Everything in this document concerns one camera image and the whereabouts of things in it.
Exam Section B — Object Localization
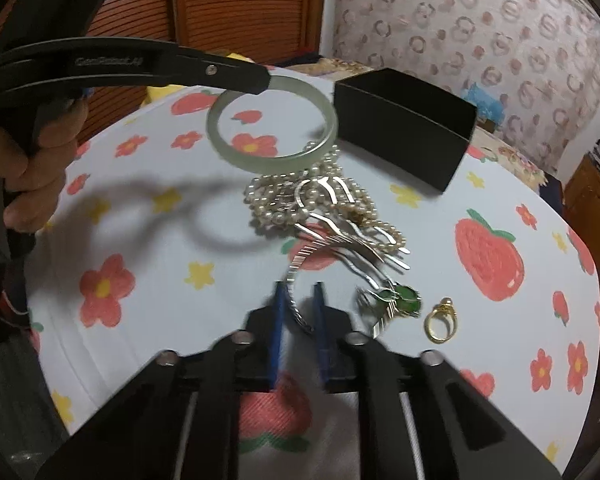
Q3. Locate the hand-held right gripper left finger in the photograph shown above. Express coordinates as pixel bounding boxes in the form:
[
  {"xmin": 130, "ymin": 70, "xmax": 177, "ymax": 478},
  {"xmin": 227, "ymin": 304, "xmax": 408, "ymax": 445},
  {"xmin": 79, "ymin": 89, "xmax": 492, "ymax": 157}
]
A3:
[{"xmin": 35, "ymin": 282, "xmax": 287, "ymax": 480}]

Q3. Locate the pale green jade bangle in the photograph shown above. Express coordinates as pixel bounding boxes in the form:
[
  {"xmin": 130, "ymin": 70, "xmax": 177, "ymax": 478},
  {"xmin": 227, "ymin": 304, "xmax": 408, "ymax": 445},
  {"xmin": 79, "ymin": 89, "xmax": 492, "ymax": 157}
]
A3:
[{"xmin": 206, "ymin": 74, "xmax": 338, "ymax": 171}]

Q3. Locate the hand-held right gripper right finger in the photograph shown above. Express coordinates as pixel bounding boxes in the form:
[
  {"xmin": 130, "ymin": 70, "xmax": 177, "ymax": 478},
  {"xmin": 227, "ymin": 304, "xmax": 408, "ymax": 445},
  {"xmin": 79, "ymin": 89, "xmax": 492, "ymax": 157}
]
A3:
[{"xmin": 314, "ymin": 282, "xmax": 563, "ymax": 480}]

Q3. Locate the silver hair comb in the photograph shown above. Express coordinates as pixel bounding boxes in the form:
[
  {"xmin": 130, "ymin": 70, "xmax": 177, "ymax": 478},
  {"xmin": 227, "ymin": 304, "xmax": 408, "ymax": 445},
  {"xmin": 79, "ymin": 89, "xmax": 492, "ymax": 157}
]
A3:
[
  {"xmin": 295, "ymin": 212, "xmax": 413, "ymax": 286},
  {"xmin": 292, "ymin": 175, "xmax": 367, "ymax": 217}
]

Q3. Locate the strawberry print white blanket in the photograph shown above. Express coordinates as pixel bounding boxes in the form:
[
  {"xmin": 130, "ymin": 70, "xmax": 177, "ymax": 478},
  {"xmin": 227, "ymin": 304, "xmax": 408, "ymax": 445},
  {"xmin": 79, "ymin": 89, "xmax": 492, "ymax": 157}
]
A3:
[{"xmin": 30, "ymin": 82, "xmax": 600, "ymax": 480}]

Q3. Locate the green gemstone ring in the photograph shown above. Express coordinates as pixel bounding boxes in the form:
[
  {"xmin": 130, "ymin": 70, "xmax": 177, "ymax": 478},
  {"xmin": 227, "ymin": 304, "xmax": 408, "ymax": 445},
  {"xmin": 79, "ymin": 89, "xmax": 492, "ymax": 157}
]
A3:
[{"xmin": 357, "ymin": 282, "xmax": 422, "ymax": 337}]

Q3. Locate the wooden cabinet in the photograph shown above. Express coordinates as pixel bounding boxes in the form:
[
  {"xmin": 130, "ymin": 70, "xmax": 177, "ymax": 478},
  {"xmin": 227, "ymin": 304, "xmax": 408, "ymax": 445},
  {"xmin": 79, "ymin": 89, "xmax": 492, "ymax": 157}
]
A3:
[{"xmin": 562, "ymin": 152, "xmax": 600, "ymax": 263}]

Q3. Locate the ribbed silver bracelet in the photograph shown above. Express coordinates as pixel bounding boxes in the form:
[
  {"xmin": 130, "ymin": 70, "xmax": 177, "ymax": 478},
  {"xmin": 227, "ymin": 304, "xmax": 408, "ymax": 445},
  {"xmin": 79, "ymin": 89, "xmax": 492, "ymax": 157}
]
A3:
[{"xmin": 279, "ymin": 240, "xmax": 331, "ymax": 335}]

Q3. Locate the wooden louvered wardrobe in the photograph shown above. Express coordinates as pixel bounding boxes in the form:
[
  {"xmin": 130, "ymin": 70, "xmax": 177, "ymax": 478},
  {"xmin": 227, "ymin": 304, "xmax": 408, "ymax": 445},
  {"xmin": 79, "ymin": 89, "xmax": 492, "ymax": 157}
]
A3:
[{"xmin": 0, "ymin": 0, "xmax": 331, "ymax": 131}]

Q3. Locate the pearl necklace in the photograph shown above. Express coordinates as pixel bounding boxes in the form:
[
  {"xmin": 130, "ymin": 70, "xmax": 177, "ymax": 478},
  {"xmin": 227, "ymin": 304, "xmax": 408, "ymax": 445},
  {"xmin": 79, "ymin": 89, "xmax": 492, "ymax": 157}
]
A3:
[{"xmin": 244, "ymin": 142, "xmax": 381, "ymax": 234}]

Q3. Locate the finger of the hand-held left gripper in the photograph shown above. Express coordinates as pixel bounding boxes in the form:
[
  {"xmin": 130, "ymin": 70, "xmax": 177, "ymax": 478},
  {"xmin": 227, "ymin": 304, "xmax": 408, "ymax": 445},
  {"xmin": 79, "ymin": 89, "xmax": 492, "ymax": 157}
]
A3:
[{"xmin": 0, "ymin": 39, "xmax": 272, "ymax": 111}]

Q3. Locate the black jewelry box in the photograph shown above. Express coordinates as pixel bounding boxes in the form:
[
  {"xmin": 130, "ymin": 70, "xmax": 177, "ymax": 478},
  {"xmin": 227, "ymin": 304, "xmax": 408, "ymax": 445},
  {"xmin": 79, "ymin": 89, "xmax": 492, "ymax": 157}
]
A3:
[{"xmin": 332, "ymin": 67, "xmax": 478, "ymax": 195}]

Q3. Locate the person's left hand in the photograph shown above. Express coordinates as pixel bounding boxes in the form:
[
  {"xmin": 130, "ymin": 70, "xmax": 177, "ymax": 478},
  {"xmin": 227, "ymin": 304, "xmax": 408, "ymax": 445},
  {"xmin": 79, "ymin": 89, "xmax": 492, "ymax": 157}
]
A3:
[{"xmin": 0, "ymin": 96, "xmax": 89, "ymax": 234}]

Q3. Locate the gold ring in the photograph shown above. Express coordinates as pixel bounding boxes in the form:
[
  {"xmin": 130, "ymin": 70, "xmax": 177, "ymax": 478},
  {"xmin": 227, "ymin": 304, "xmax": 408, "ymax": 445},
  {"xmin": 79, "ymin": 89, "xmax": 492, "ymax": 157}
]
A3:
[{"xmin": 422, "ymin": 297, "xmax": 460, "ymax": 344}]

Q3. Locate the person's dark clothing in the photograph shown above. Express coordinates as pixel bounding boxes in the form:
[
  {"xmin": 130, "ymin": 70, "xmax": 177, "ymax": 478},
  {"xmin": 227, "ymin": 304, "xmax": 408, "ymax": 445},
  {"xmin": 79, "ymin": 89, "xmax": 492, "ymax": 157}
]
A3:
[{"xmin": 0, "ymin": 227, "xmax": 76, "ymax": 480}]

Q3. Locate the circle pattern sheer curtain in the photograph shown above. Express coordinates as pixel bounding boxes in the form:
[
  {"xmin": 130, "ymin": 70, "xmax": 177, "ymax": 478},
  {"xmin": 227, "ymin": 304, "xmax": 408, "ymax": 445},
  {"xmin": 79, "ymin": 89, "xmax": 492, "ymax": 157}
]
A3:
[{"xmin": 325, "ymin": 0, "xmax": 600, "ymax": 181}]

